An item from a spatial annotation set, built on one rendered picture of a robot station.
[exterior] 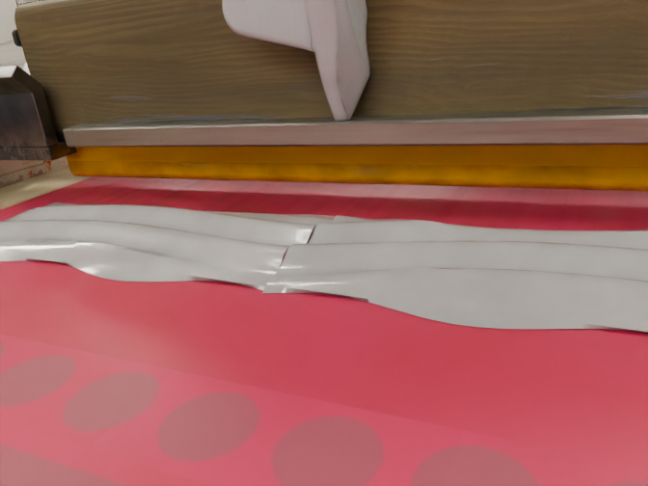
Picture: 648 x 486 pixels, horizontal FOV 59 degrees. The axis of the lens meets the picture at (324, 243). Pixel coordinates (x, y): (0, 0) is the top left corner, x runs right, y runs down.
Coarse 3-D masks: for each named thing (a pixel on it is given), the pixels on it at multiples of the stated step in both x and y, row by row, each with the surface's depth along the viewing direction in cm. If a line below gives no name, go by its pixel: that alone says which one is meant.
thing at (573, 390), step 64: (384, 192) 28; (448, 192) 26; (512, 192) 26; (576, 192) 25; (640, 192) 24; (256, 320) 17; (320, 320) 17; (384, 320) 16; (256, 384) 14; (320, 384) 14; (384, 384) 13; (448, 384) 13; (512, 384) 13; (576, 384) 13; (640, 384) 12; (576, 448) 11; (640, 448) 11
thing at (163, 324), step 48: (96, 192) 33; (144, 192) 32; (192, 192) 31; (240, 192) 30; (288, 192) 29; (336, 192) 28; (0, 288) 21; (48, 288) 21; (96, 288) 20; (144, 288) 20; (192, 288) 20; (240, 288) 19; (48, 336) 17; (96, 336) 17; (144, 336) 17; (192, 336) 16
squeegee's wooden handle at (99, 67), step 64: (64, 0) 29; (128, 0) 28; (192, 0) 26; (384, 0) 22; (448, 0) 22; (512, 0) 21; (576, 0) 20; (640, 0) 19; (64, 64) 31; (128, 64) 29; (192, 64) 27; (256, 64) 26; (384, 64) 23; (448, 64) 22; (512, 64) 21; (576, 64) 21; (640, 64) 20
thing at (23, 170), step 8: (0, 160) 37; (8, 160) 37; (16, 160) 38; (24, 160) 38; (32, 160) 39; (40, 160) 40; (56, 160) 41; (64, 160) 41; (0, 168) 37; (8, 168) 37; (16, 168) 38; (24, 168) 38; (32, 168) 39; (40, 168) 40; (48, 168) 40; (56, 168) 41; (0, 176) 37; (8, 176) 37; (16, 176) 38; (24, 176) 39; (32, 176) 39; (0, 184) 37; (8, 184) 38
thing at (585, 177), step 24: (72, 168) 35; (96, 168) 34; (120, 168) 33; (144, 168) 33; (168, 168) 32; (192, 168) 31; (216, 168) 30; (240, 168) 30; (264, 168) 29; (288, 168) 29; (312, 168) 28; (336, 168) 27; (360, 168) 27; (384, 168) 26; (408, 168) 26; (432, 168) 25; (456, 168) 25; (480, 168) 24; (504, 168) 24; (528, 168) 24; (552, 168) 23; (576, 168) 23; (600, 168) 22; (624, 168) 22
